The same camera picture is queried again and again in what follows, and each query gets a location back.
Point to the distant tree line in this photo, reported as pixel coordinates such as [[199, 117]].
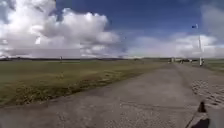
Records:
[[83, 59]]

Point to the grey asphalt path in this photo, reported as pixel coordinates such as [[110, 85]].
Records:
[[140, 100]]

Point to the grass field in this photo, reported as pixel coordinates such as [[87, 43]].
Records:
[[56, 78]]

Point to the cobblestone strip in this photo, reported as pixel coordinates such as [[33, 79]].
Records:
[[210, 91]]

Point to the grass verge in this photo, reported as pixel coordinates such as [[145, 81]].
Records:
[[215, 64]]

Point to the robot's own part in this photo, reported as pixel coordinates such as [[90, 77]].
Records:
[[201, 116]]

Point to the short post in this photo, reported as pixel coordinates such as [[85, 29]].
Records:
[[60, 59]]

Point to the pale lamp post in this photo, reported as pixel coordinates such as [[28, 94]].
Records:
[[200, 46]]

